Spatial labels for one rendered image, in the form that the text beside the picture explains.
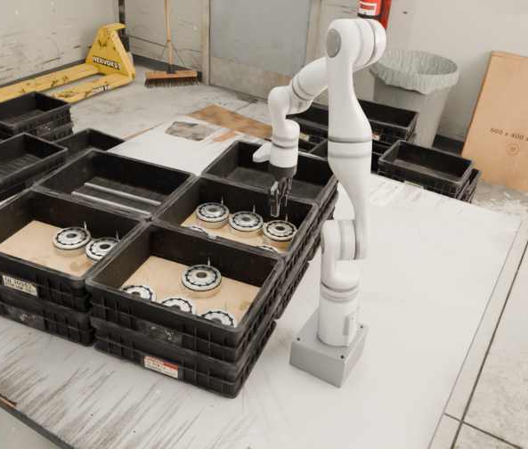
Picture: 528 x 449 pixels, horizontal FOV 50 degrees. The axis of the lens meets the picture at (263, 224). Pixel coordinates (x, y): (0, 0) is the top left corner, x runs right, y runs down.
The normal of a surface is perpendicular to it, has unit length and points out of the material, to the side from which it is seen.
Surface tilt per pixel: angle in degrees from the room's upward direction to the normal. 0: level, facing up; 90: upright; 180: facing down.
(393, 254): 0
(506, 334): 0
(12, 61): 90
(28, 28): 90
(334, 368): 90
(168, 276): 0
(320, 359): 90
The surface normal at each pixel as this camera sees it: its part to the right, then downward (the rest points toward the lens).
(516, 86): -0.50, 0.30
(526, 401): 0.06, -0.84
